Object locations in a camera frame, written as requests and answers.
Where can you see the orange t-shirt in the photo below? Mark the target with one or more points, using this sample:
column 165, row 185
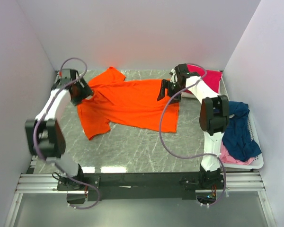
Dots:
column 133, row 103

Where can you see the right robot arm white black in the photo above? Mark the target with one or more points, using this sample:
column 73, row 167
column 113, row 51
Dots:
column 213, row 118

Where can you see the aluminium frame rail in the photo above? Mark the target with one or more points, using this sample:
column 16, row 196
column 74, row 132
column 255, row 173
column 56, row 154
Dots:
column 44, row 183

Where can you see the folded white t-shirt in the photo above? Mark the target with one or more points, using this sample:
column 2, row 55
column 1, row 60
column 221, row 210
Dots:
column 187, row 94

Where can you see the folded magenta t-shirt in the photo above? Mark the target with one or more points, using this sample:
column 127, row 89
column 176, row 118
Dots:
column 212, row 78

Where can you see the navy blue t-shirt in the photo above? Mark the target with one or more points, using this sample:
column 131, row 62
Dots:
column 236, row 137

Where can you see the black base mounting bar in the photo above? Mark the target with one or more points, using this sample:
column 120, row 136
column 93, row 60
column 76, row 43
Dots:
column 113, row 186

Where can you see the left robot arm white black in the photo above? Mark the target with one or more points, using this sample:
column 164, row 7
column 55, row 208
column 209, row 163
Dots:
column 44, row 135

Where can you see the white plastic laundry basket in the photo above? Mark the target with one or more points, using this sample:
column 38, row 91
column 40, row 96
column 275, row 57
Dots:
column 258, row 161

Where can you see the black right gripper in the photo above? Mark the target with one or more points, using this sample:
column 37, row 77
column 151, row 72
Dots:
column 165, row 84

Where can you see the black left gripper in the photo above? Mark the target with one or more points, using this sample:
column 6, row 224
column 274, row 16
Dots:
column 86, row 91

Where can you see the light pink t-shirt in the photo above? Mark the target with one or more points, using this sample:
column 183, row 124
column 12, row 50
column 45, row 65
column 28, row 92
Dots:
column 227, row 158

